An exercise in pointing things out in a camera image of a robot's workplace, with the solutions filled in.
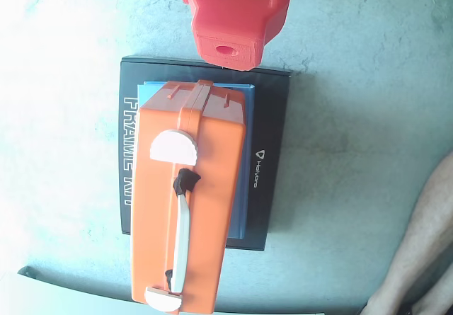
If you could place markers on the orange plastic box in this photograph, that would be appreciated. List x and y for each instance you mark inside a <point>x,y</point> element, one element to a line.
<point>212,187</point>

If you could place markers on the small black tape wrap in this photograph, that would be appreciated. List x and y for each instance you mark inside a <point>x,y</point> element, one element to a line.
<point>168,276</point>

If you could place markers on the black frame kit box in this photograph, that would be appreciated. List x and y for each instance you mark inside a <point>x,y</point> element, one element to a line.
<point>272,124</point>

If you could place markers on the red wrist camera mount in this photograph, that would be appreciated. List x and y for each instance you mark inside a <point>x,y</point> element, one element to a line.
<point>240,51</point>

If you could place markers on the large black tape wrap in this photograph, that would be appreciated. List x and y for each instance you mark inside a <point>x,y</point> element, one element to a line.
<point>185,180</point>

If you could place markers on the bare human leg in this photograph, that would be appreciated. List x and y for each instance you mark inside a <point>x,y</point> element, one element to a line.
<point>424,230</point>

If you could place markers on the blue flat box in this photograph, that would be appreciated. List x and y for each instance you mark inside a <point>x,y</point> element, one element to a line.
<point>240,205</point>

